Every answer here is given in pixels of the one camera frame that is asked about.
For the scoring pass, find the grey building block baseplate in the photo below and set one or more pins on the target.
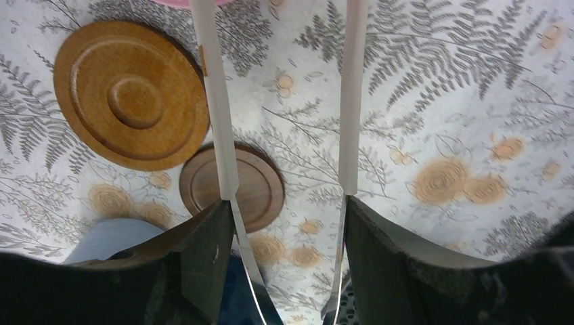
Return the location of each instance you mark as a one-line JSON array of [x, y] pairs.
[[347, 308]]

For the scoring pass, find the pink three-tier cake stand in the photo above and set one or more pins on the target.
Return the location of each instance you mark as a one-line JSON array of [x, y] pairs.
[[185, 3]]

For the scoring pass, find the light brown wooden coaster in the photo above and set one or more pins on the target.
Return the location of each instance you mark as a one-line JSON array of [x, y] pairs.
[[131, 95]]

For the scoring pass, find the dark brown wooden coaster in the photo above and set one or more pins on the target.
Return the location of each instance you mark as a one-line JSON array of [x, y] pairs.
[[260, 194]]

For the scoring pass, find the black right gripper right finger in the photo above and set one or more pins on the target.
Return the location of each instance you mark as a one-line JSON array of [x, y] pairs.
[[399, 277]]

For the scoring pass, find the dark blue mug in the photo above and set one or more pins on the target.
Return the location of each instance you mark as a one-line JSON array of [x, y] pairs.
[[237, 304]]

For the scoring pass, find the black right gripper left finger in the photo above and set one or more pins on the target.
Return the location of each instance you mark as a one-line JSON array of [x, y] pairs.
[[174, 278]]

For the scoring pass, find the floral patterned tablecloth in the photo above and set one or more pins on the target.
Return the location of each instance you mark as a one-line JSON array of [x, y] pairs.
[[466, 128]]

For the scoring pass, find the light blue mug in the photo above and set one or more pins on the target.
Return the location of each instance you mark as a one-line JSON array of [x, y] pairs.
[[111, 236]]

